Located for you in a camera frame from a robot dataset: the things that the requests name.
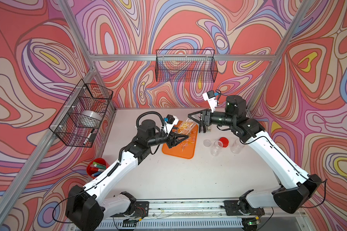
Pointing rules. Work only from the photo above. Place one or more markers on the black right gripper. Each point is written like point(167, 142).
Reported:
point(206, 116)

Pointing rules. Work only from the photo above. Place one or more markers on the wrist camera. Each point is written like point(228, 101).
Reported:
point(170, 122)
point(212, 98)

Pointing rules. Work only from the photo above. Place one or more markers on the black wire basket back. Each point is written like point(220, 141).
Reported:
point(186, 65)

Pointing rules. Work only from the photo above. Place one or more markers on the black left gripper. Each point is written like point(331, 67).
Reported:
point(171, 142)

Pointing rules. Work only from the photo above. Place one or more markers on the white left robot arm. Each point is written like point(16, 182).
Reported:
point(87, 205)

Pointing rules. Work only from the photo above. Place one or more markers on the orange tray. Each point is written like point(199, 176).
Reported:
point(188, 153)

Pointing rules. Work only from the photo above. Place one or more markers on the black wire basket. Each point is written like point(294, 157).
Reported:
point(85, 96)
point(186, 65)

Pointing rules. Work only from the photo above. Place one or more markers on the black marker in basket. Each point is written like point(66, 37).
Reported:
point(88, 137)

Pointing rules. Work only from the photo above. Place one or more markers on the aluminium frame corner post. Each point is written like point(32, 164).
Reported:
point(276, 57)

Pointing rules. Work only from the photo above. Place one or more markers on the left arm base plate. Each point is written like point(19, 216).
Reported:
point(141, 211)

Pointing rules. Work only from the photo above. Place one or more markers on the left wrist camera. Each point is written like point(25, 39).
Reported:
point(170, 122)

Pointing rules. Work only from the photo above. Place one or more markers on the red pen cup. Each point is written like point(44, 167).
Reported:
point(96, 167)

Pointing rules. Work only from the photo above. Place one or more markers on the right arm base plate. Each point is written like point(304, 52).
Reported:
point(237, 208)

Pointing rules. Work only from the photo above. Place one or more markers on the black wire basket left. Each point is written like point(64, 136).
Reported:
point(85, 96)

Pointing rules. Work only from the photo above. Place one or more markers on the white lid candy jar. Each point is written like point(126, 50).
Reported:
point(216, 148)

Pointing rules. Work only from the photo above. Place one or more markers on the red jar lid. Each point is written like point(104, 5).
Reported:
point(224, 141)

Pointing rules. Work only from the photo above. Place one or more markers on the patterned lid candy jar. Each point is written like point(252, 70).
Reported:
point(186, 127)

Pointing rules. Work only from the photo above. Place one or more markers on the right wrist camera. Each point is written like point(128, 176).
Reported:
point(212, 98)

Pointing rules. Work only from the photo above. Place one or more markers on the white bowl in basket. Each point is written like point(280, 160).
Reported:
point(90, 118)

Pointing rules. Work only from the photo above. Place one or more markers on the lollipop candies on tray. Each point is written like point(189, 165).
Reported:
point(190, 140)

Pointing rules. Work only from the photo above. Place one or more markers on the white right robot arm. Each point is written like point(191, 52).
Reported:
point(296, 186)

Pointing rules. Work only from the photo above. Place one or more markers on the red lid candy jar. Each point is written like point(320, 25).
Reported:
point(237, 147)

